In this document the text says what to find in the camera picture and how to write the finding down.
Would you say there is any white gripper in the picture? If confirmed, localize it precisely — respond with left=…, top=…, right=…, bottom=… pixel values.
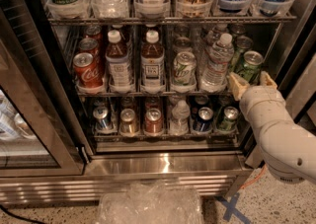
left=228, top=71, right=286, bottom=126

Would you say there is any green soda can front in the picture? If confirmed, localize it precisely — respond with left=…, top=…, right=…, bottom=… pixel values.
left=234, top=50, right=264, bottom=84

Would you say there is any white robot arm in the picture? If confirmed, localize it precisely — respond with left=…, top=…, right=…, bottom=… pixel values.
left=227, top=71, right=316, bottom=184

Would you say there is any green can bottom shelf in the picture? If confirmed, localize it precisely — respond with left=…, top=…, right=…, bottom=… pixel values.
left=216, top=107, right=239, bottom=132

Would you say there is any clear water bottle middle shelf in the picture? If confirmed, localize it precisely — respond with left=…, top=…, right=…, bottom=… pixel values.
left=201, top=33, right=234, bottom=87

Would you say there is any green can second row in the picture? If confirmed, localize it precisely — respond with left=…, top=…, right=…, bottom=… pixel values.
left=228, top=36, right=253, bottom=72

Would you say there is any green can back row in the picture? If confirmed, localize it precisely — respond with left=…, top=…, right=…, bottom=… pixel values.
left=229, top=24, right=246, bottom=38

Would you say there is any dark blue can bottom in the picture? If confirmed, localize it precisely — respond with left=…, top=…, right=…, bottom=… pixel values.
left=193, top=107, right=213, bottom=132

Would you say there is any white green 7up can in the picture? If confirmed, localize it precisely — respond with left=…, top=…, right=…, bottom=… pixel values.
left=173, top=51, right=197, bottom=86

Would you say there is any silver can behind 7up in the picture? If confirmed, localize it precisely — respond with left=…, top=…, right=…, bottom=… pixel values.
left=173, top=37, right=193, bottom=54

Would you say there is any water bottle bottom shelf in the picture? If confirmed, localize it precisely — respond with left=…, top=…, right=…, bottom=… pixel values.
left=170, top=100, right=190, bottom=135

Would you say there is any red can bottom shelf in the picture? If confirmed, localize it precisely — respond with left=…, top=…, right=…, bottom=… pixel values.
left=145, top=109, right=163, bottom=133

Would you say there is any gold can bottom shelf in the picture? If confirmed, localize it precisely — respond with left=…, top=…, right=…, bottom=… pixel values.
left=119, top=109, right=137, bottom=134

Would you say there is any steel fridge body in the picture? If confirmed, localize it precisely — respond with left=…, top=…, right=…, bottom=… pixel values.
left=0, top=0, right=315, bottom=205

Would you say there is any blue can bottom left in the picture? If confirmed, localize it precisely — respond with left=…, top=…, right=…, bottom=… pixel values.
left=93, top=106, right=113, bottom=130

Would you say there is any red cola can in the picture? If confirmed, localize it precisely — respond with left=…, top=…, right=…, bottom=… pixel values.
left=78, top=37, right=99, bottom=56
left=73, top=52, right=103, bottom=88
left=84, top=25, right=103, bottom=41

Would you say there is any front red cola can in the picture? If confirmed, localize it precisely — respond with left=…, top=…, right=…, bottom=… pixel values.
left=73, top=52, right=103, bottom=88

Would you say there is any glass fridge door left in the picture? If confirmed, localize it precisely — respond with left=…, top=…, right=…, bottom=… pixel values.
left=0, top=15, right=84, bottom=178

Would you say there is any right brown tea bottle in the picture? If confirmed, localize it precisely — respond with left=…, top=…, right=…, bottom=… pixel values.
left=141, top=31, right=164, bottom=87

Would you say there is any brown tea bottle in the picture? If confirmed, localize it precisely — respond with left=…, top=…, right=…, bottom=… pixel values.
left=141, top=31, right=164, bottom=87
left=105, top=30, right=131, bottom=87

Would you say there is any blue tape cross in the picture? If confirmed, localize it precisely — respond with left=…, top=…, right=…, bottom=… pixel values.
left=216, top=192, right=251, bottom=224

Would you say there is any left brown tea bottle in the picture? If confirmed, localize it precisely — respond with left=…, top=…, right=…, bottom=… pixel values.
left=105, top=30, right=131, bottom=87

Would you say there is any crumpled clear plastic bag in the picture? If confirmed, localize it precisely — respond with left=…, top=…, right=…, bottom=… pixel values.
left=95, top=183, right=204, bottom=224

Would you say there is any top wire shelf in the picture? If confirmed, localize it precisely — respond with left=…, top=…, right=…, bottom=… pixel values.
left=48, top=12, right=296, bottom=26

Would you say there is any wire shelf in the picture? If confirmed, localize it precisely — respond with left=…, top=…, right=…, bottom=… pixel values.
left=48, top=12, right=296, bottom=26
left=75, top=84, right=238, bottom=98

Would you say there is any orange cable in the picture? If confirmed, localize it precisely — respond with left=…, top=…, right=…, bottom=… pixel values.
left=239, top=165, right=268, bottom=190

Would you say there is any middle wire shelf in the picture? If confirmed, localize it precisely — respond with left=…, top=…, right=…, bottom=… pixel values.
left=75, top=84, right=238, bottom=98

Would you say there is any black cable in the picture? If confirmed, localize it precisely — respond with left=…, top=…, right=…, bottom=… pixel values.
left=0, top=204, right=45, bottom=224

